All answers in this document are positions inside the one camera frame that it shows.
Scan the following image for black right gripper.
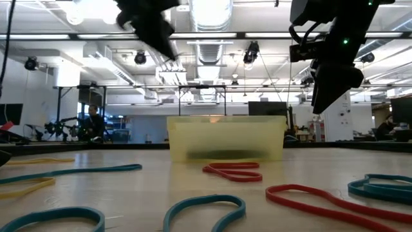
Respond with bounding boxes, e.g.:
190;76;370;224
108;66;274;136
310;62;365;116

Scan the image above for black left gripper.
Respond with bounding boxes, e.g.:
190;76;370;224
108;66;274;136
115;0;180;62

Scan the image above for red rubber band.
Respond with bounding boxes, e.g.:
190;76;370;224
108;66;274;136
265;184;412;232
201;162;263;183

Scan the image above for blue rubber band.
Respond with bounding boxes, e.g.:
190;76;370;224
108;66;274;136
0;163;144;186
163;193;247;232
347;173;412;204
0;206;106;232

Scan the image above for black wide rubber band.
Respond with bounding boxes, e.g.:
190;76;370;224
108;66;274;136
185;149;270;161

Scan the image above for yellow rubber band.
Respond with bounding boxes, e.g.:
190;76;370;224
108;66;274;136
5;157;76;166
0;177;57;200

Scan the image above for yellow translucent plastic bin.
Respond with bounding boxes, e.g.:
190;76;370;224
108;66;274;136
166;115;286;163

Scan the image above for white pillar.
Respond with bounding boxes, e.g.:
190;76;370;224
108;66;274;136
323;90;354;142

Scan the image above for black monitor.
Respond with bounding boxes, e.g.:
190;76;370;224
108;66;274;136
390;96;412;127
0;103;24;127
247;101;288;117

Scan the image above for person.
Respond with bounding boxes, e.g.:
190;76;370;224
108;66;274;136
79;104;106;143
374;112;404;142

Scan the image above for black hanging camera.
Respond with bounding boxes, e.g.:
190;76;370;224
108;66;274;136
300;75;315;88
133;51;148;66
242;40;261;64
359;52;377;64
24;56;40;72

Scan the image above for silver round ventilation duct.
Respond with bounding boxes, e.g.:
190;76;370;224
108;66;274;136
189;0;233;65

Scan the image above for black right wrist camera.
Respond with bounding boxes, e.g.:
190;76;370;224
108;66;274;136
288;41;326;64

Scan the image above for black background station frame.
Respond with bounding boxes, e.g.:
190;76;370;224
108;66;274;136
53;84;108;142
178;84;227;117

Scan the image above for white rectangular ventilation duct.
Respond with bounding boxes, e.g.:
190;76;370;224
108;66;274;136
82;41;129;81

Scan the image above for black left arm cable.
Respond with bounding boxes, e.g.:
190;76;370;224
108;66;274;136
0;0;17;98

